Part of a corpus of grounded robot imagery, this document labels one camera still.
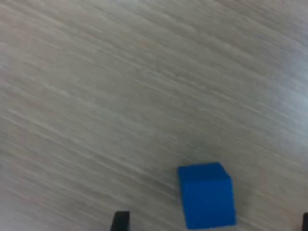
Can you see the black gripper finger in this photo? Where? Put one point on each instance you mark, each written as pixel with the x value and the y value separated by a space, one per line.
pixel 305 223
pixel 120 222

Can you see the blue cube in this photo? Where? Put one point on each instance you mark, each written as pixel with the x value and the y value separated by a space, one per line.
pixel 207 199

